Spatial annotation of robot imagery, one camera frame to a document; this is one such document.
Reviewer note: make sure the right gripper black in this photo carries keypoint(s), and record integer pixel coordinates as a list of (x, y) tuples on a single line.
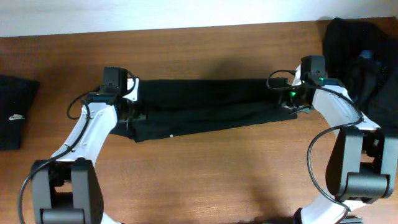
[(284, 100)]

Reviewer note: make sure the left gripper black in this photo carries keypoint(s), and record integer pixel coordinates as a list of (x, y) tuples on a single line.
[(134, 115)]

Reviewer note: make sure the black t-shirt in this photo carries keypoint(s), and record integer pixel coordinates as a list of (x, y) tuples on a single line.
[(170, 108)]

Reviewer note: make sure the folded black Nike garment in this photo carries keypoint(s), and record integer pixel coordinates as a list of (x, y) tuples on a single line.
[(17, 96)]

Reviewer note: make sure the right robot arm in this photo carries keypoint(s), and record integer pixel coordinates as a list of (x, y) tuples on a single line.
[(363, 163)]

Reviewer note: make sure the black clothes pile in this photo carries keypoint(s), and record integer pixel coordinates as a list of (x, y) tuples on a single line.
[(364, 58)]

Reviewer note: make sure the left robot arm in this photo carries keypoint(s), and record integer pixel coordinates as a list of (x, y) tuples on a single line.
[(65, 187)]

